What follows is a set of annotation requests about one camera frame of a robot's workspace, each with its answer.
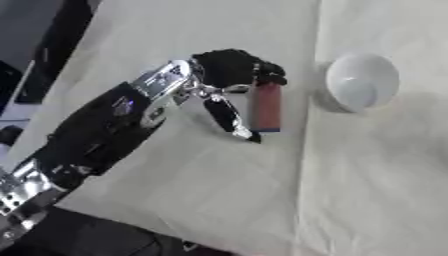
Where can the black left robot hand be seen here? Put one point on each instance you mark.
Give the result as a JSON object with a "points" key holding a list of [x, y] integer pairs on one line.
{"points": [[228, 68]]}

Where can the red rectangular block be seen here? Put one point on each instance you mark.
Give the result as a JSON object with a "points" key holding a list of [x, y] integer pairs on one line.
{"points": [[266, 107]]}

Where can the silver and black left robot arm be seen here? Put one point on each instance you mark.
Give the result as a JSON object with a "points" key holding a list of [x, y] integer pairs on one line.
{"points": [[111, 126]]}

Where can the white bowl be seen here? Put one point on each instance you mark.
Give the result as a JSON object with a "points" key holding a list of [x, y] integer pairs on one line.
{"points": [[360, 82]]}

